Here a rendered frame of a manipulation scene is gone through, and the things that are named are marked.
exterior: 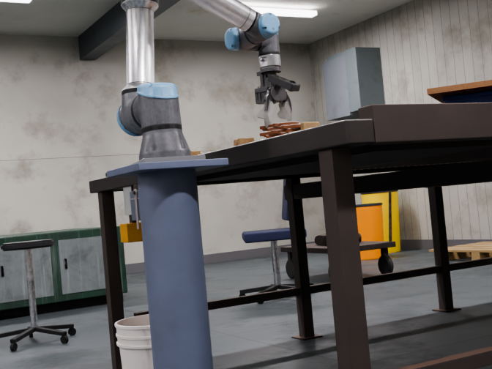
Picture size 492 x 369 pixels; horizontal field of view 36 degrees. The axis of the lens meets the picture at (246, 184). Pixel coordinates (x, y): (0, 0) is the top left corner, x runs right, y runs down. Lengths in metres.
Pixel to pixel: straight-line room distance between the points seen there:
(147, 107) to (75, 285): 4.33
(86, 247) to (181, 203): 4.34
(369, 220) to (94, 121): 3.65
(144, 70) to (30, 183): 7.09
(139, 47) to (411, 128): 0.89
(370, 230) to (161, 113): 6.51
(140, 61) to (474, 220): 6.82
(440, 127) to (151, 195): 0.80
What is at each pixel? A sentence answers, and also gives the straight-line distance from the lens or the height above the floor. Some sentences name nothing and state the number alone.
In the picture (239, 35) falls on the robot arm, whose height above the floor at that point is 1.29.
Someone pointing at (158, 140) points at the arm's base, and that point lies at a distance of 2.12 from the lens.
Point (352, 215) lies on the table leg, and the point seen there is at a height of 0.68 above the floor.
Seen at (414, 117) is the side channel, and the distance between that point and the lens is 1.94.
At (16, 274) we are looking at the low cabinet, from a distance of 6.25.
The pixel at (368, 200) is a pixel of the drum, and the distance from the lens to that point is 9.24.
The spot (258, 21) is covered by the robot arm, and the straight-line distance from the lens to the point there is 2.41.
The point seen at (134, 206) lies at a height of 0.77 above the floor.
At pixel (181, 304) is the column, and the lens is 2.10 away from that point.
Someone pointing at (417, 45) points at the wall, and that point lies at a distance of 9.41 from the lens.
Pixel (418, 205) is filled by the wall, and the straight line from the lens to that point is 9.45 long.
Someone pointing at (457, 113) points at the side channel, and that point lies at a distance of 2.04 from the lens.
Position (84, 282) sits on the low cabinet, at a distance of 6.41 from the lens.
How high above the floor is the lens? 0.73
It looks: 2 degrees up
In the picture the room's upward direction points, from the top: 5 degrees counter-clockwise
